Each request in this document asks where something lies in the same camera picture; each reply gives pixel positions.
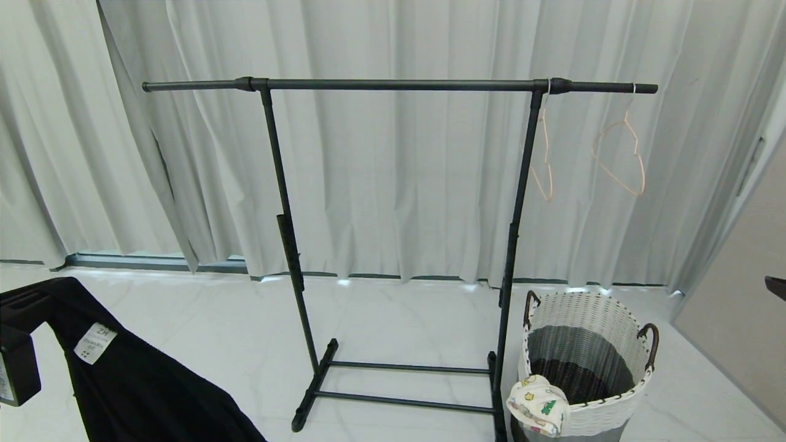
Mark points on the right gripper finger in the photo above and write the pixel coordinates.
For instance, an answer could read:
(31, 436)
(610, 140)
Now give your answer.
(777, 287)

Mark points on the white laundry basket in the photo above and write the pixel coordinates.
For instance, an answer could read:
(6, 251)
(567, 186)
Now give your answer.
(577, 313)

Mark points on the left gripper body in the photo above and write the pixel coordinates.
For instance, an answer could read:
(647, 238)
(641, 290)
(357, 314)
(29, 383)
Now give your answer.
(18, 368)

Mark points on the black short-sleeved shirt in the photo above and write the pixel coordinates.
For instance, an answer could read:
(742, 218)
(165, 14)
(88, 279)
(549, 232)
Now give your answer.
(135, 393)

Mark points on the cream printed garment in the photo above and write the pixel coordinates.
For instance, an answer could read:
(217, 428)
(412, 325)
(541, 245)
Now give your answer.
(540, 408)

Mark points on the pink clothes hanger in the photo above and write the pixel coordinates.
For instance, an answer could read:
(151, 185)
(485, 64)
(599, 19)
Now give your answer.
(550, 178)
(642, 175)

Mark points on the black clothes rack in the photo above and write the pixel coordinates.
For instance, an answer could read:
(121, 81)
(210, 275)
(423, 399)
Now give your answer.
(399, 85)

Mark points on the white curtain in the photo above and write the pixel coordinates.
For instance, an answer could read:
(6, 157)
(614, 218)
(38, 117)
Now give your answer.
(399, 184)

